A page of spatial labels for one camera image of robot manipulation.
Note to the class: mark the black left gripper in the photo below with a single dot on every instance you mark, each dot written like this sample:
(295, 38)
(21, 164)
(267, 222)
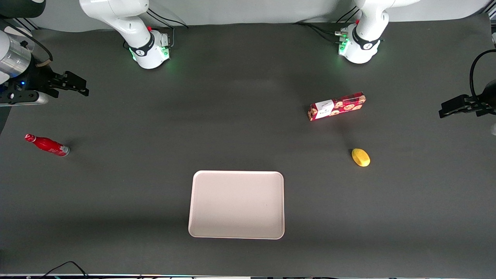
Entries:
(473, 104)

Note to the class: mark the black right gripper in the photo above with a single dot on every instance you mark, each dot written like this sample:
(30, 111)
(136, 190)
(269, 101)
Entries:
(40, 77)

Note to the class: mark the red coke bottle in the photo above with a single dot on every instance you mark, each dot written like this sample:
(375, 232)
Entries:
(48, 145)

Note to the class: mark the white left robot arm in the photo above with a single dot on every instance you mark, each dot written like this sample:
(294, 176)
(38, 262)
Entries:
(368, 23)

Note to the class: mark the beige rectangular plastic tray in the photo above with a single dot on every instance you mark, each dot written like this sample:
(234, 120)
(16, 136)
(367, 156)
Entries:
(236, 205)

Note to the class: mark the yellow lemon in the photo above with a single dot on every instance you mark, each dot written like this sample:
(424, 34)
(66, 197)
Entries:
(360, 157)

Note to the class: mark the red cookie box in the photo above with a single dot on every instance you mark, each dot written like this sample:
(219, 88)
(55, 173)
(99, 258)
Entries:
(337, 106)

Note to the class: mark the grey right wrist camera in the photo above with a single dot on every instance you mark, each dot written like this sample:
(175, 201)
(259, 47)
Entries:
(23, 99)

